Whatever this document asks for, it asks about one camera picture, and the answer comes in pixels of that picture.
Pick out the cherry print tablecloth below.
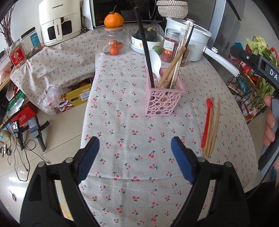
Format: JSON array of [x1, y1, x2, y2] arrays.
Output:
[[80, 22, 259, 227]]

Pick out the white electric cooking pot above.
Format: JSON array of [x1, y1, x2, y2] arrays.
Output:
[[166, 17, 240, 77]]

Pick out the leafy green herb bunch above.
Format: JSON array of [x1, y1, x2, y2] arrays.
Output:
[[251, 44, 279, 104]]

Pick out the green packet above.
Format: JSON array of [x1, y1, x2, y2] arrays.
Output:
[[6, 89, 26, 114]]

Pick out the napa cabbage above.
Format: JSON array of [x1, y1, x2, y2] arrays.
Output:
[[246, 36, 270, 55]]

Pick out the pile of wooden chopsticks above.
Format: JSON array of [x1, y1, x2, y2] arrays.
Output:
[[203, 94, 221, 158]]

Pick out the plain wooden chopstick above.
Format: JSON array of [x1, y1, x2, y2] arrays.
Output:
[[157, 45, 186, 88], [162, 47, 188, 89], [180, 22, 191, 55]]

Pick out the yellow printed cardboard box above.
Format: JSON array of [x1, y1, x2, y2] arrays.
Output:
[[54, 82, 92, 114]]

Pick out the woven basket with lid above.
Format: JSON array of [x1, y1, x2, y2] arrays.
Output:
[[156, 0, 189, 19]]

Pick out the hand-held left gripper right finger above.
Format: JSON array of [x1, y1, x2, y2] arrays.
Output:
[[169, 136, 248, 227]]

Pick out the red label glass jar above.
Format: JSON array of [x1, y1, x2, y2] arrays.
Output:
[[8, 39, 28, 66]]

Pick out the pink cloth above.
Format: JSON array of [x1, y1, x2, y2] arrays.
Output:
[[0, 62, 12, 85]]

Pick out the clear plastic bag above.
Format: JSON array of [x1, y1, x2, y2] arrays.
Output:
[[43, 86, 63, 107]]

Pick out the large orange tangerine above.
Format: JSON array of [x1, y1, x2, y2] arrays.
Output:
[[104, 5, 124, 28]]

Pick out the black glass door microwave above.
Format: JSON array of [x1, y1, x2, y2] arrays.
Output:
[[89, 0, 166, 28]]

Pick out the glass jar with wooden lid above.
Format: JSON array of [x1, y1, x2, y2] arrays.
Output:
[[98, 26, 129, 57]]

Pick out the black floor cables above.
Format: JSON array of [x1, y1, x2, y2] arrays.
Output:
[[0, 129, 49, 182]]

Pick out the cream air fryer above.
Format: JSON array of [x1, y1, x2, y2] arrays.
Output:
[[39, 0, 81, 47]]

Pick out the dry branches in vase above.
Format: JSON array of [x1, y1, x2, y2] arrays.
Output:
[[0, 6, 16, 47]]

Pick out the red cardboard box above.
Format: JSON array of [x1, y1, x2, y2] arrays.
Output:
[[11, 107, 38, 123]]

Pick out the white ceramic bowl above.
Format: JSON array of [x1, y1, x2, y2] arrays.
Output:
[[130, 33, 164, 54]]

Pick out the red plastic spoon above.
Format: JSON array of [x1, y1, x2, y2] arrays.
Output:
[[201, 99, 214, 148]]

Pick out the dark green squash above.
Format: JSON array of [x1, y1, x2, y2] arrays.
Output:
[[135, 27, 158, 42]]

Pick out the jar of dried red chili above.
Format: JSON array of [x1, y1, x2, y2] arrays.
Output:
[[161, 28, 181, 63]]

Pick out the red snack packet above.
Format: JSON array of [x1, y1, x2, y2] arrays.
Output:
[[240, 61, 253, 76]]

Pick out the clear container with blue label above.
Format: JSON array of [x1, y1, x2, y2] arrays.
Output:
[[21, 27, 44, 53]]

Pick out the cherry print cover cloth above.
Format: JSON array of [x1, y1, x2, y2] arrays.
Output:
[[10, 28, 98, 115]]

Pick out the black chopstick with gold band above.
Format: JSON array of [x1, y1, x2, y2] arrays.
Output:
[[170, 25, 195, 89], [133, 7, 156, 88]]

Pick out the pink perforated utensil holder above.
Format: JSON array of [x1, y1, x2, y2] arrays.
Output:
[[145, 70, 187, 116]]

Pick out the black wire rack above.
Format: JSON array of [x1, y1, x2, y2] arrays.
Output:
[[227, 59, 273, 125]]

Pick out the person's right hand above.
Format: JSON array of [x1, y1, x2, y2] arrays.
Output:
[[262, 96, 276, 147]]

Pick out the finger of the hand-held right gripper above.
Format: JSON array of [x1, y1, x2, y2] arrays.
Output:
[[230, 45, 262, 66]]

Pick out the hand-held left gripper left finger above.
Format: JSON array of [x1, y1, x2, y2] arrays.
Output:
[[19, 136, 101, 227]]

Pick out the grey floor stand device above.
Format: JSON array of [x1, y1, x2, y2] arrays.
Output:
[[13, 117, 51, 152]]

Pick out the wooden chopstick pair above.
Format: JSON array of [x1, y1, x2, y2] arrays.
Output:
[[171, 28, 186, 89]]

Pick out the white plastic spoon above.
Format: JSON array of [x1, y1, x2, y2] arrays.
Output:
[[150, 51, 162, 80]]

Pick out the grey refrigerator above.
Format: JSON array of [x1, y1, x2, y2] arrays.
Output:
[[207, 0, 249, 58]]

